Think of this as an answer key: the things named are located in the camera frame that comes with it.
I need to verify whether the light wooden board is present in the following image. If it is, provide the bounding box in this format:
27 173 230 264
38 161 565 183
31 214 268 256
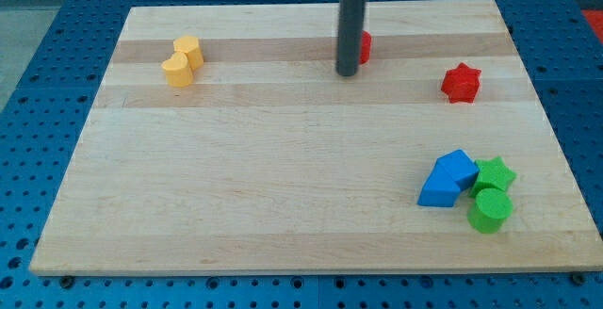
30 0 602 277

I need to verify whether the green circle block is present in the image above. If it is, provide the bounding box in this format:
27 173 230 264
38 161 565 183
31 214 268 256
467 188 513 234

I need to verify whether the yellow hexagon block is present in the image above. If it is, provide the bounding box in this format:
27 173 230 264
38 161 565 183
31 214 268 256
173 35 204 71

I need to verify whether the yellow heart block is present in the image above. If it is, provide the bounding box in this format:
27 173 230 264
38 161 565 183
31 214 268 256
161 52 193 88

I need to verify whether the red star block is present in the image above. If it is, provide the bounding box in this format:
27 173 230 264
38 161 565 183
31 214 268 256
441 62 481 104

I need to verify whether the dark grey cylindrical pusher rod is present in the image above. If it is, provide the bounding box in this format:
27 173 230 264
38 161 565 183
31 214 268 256
335 0 367 77

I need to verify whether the red circle block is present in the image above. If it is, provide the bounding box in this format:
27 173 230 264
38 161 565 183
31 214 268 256
359 31 372 64

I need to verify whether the blue cube block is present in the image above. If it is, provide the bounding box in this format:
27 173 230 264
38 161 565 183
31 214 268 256
436 149 480 191

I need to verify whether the blue triangle block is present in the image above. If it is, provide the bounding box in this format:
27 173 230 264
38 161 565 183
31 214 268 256
417 163 461 207

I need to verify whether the green star block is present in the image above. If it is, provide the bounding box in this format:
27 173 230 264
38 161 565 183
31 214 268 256
469 156 517 198

